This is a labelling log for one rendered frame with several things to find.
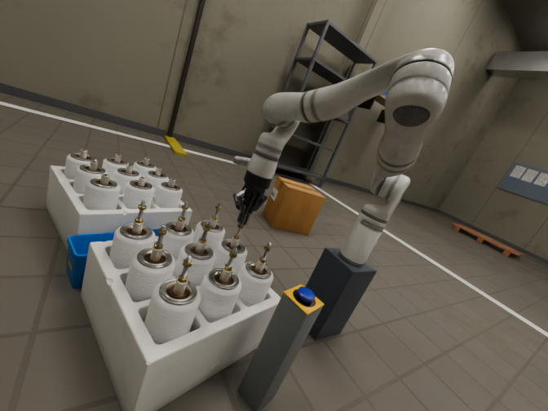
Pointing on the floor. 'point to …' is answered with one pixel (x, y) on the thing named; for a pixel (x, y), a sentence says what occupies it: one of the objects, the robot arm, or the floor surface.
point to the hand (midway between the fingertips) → (243, 218)
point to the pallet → (487, 240)
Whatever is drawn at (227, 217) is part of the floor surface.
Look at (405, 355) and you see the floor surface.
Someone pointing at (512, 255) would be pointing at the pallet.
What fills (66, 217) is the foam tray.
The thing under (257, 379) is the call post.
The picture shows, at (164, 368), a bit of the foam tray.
